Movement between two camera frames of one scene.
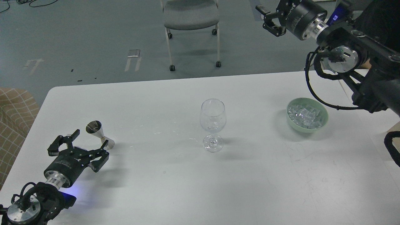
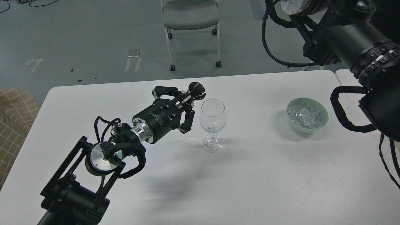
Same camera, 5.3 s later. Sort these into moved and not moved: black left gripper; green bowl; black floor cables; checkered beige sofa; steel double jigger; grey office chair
Moved: steel double jigger; black left gripper
Not moved: grey office chair; black floor cables; green bowl; checkered beige sofa
